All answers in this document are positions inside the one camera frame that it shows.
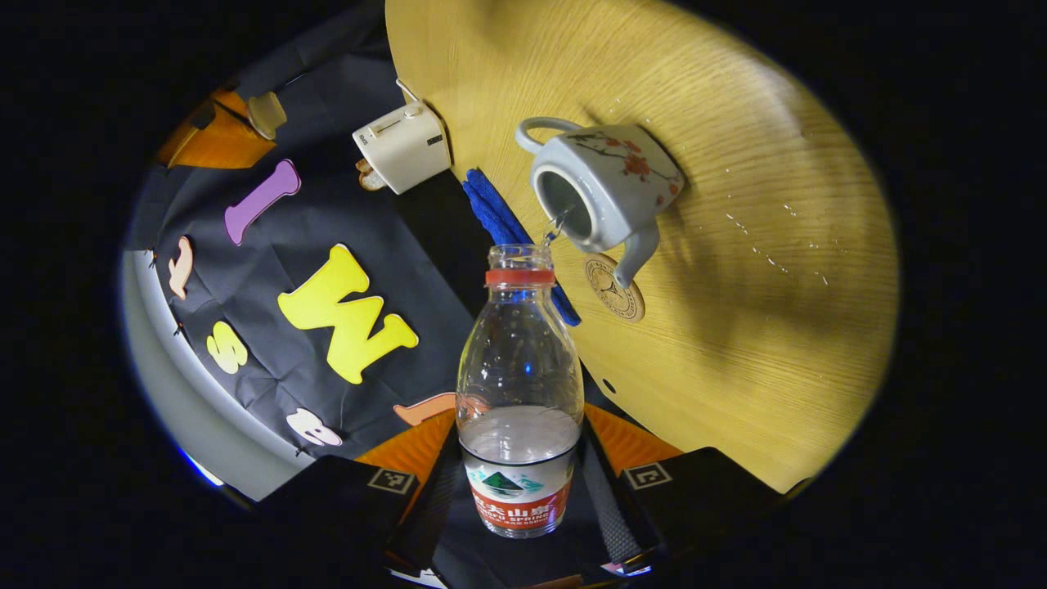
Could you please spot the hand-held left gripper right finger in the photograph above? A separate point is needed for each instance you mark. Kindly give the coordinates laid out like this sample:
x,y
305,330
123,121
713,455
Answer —
x,y
609,507

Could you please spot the white toaster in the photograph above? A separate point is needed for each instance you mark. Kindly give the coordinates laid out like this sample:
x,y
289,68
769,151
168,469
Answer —
x,y
405,147

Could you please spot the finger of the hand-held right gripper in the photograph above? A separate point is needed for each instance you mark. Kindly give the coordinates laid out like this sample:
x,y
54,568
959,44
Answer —
x,y
221,147

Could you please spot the white teacup lid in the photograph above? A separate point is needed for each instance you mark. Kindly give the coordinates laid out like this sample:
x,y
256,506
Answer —
x,y
266,114

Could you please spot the brown toast slice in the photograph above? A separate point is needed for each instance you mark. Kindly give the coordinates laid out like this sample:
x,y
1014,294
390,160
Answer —
x,y
370,176

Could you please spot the black backdrop cloth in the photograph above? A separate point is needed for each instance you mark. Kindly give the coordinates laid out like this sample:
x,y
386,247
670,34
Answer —
x,y
327,204

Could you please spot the blue folded towel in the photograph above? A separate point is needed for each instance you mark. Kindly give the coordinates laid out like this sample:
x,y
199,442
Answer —
x,y
491,204

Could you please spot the clear plastic water bottle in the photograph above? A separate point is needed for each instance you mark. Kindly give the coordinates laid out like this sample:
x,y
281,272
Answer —
x,y
519,384

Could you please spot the round wooden coaster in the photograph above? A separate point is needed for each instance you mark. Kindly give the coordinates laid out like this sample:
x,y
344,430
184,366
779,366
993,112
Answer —
x,y
617,294

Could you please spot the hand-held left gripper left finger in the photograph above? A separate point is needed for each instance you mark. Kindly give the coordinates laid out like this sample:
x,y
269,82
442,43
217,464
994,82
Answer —
x,y
433,507

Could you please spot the white porcelain teacup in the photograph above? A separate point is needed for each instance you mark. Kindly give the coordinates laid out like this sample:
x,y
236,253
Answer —
x,y
622,180

